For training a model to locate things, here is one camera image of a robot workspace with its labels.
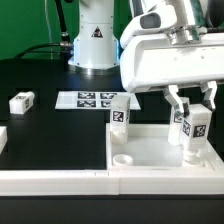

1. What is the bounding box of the white square table top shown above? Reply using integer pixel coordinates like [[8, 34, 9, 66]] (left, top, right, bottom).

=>
[[104, 123, 218, 170]]

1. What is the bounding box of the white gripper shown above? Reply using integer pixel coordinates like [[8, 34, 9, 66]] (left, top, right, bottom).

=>
[[120, 3, 224, 117]]

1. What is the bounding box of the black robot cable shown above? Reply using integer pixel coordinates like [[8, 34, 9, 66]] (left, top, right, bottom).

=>
[[13, 0, 75, 60]]

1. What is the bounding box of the white block left edge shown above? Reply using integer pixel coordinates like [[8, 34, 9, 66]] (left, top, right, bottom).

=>
[[0, 126, 8, 154]]

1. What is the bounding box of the white marker tag sheet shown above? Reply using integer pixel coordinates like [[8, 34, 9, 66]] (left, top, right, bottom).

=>
[[55, 91, 141, 110]]

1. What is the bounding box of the white U-shaped obstacle fence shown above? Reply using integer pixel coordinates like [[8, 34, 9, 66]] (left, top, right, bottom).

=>
[[0, 127, 224, 197]]

